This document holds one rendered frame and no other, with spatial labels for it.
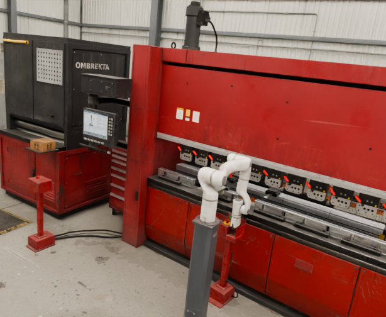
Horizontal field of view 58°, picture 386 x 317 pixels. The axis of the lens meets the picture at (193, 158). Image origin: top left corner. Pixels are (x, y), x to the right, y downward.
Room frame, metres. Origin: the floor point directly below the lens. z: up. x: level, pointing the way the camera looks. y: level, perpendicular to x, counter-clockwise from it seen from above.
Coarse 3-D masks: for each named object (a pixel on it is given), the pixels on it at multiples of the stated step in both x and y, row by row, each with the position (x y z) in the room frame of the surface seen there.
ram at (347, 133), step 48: (192, 96) 3.61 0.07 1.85; (240, 96) 3.31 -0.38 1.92; (288, 96) 3.06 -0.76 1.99; (336, 96) 2.84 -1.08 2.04; (384, 96) 2.66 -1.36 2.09; (192, 144) 3.58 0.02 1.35; (240, 144) 3.27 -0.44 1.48; (288, 144) 3.02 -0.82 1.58; (336, 144) 2.80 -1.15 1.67; (384, 144) 2.61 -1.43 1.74
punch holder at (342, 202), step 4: (336, 188) 2.76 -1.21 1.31; (340, 188) 2.74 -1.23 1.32; (344, 188) 2.73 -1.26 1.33; (336, 192) 2.75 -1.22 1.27; (340, 192) 2.74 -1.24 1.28; (344, 192) 2.72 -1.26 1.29; (348, 192) 2.71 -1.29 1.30; (352, 192) 2.69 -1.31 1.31; (332, 196) 2.76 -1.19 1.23; (340, 196) 2.73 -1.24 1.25; (344, 196) 2.72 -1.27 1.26; (348, 196) 2.70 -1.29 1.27; (352, 196) 2.72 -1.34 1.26; (332, 200) 2.76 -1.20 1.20; (336, 200) 2.74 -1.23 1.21; (340, 200) 2.73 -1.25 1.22; (344, 200) 2.71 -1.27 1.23; (348, 200) 2.69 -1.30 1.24; (336, 204) 2.74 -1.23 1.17; (340, 204) 2.72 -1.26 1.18; (344, 204) 2.71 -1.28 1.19; (348, 204) 2.69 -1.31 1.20
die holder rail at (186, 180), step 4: (160, 168) 3.85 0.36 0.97; (160, 172) 3.82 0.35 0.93; (164, 172) 3.80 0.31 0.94; (168, 172) 3.75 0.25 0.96; (172, 172) 3.73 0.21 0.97; (176, 172) 3.75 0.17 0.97; (168, 176) 3.75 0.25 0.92; (172, 176) 3.72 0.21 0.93; (176, 176) 3.69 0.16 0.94; (180, 176) 3.65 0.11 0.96; (184, 176) 3.65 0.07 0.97; (188, 176) 3.66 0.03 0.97; (180, 180) 3.66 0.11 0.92; (184, 180) 3.63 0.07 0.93; (188, 180) 3.60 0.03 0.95; (192, 180) 3.56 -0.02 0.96; (184, 184) 3.62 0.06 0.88; (188, 184) 3.60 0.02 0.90; (192, 184) 3.58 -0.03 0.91
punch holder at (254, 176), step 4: (252, 164) 3.19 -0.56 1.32; (256, 164) 3.16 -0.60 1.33; (252, 168) 3.18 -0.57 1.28; (256, 168) 3.16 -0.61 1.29; (260, 168) 3.14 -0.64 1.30; (264, 168) 3.18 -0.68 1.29; (252, 172) 3.18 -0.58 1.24; (256, 172) 3.15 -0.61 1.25; (260, 172) 3.13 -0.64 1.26; (252, 176) 3.17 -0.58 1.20; (256, 176) 3.15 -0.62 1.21; (260, 176) 3.13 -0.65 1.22; (252, 180) 3.17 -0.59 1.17; (256, 180) 3.14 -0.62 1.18; (260, 180) 3.15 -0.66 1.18
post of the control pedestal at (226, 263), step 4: (228, 240) 2.94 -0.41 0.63; (228, 244) 2.94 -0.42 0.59; (232, 244) 2.96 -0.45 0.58; (224, 248) 2.96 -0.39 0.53; (228, 248) 2.93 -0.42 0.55; (224, 252) 2.96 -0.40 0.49; (228, 252) 2.93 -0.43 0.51; (224, 256) 2.95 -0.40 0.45; (228, 256) 2.93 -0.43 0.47; (224, 260) 2.95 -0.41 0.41; (228, 260) 2.94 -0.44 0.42; (224, 264) 2.94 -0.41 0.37; (228, 264) 2.95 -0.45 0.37; (224, 268) 2.94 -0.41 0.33; (228, 268) 2.96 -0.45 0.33; (224, 272) 2.94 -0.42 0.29; (228, 272) 2.97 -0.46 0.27; (224, 276) 2.93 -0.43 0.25; (220, 280) 2.96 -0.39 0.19; (224, 280) 2.93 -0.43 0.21; (220, 284) 2.95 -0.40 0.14; (224, 284) 2.94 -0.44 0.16
